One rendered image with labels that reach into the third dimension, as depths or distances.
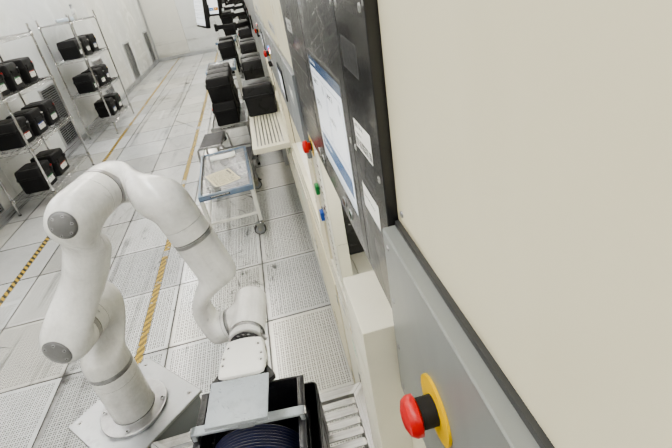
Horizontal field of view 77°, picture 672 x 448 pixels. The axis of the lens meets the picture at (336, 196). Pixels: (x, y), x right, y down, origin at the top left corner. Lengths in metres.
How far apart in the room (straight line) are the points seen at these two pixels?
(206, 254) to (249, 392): 0.30
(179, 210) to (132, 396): 0.66
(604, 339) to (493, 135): 0.11
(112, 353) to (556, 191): 1.24
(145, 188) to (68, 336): 0.44
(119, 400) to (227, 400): 0.53
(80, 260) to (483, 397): 0.92
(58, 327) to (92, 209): 0.36
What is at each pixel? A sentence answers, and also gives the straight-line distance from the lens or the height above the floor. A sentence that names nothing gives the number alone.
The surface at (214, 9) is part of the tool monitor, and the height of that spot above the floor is 1.57.
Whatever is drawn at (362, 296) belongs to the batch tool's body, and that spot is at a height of 1.40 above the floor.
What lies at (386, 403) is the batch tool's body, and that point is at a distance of 0.70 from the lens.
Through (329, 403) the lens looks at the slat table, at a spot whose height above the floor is 0.75.
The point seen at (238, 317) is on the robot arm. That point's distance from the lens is 1.06.
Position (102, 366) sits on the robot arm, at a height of 1.00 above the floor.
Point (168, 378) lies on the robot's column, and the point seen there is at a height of 0.76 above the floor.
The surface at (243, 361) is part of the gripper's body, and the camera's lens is 0.99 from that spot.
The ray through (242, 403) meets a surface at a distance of 0.93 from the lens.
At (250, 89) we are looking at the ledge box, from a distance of 3.63.
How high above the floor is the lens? 1.82
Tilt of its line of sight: 29 degrees down
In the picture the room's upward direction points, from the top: 10 degrees counter-clockwise
